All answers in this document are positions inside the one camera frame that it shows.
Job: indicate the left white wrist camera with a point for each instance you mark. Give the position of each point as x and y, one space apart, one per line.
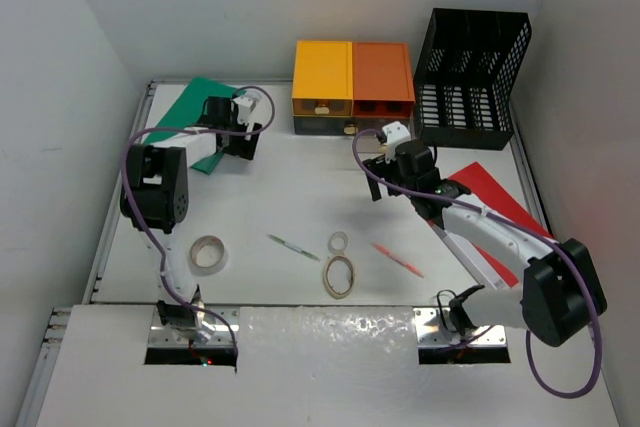
244 105

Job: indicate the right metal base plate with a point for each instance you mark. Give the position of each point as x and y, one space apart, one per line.
434 331

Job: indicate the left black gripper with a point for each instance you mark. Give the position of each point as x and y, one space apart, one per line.
243 148

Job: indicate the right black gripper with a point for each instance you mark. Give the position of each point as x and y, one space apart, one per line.
381 166

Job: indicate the small white tape roll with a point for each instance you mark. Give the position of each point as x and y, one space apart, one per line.
338 242

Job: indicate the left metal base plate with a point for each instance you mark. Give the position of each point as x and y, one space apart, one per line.
207 332

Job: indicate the red clip file folder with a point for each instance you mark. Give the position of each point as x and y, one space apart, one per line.
484 268

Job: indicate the metal base plate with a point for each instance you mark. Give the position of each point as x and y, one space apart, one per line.
434 331
207 332

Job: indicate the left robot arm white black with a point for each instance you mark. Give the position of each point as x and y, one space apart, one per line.
154 170

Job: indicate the white foam front board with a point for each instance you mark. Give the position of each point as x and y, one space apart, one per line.
296 367

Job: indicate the green clip file folder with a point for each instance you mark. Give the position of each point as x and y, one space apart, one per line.
186 110

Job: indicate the wide clear tape roll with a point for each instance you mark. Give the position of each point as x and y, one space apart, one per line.
208 255

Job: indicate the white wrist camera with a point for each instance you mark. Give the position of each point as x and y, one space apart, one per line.
393 134
244 105

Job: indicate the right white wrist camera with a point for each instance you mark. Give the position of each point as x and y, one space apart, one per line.
393 134

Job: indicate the transparent grey drawer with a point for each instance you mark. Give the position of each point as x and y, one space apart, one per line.
324 126
370 128

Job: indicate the yellow drawer box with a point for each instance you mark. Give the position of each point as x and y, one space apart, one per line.
323 79

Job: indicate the black mesh file rack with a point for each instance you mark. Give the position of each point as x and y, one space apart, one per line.
464 77

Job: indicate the orange red pen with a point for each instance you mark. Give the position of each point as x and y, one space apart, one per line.
396 259

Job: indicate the orange drawer box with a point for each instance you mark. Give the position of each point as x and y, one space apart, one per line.
383 82

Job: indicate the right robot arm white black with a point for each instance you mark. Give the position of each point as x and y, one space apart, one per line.
559 289

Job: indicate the green white pen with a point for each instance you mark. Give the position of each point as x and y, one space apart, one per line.
293 247

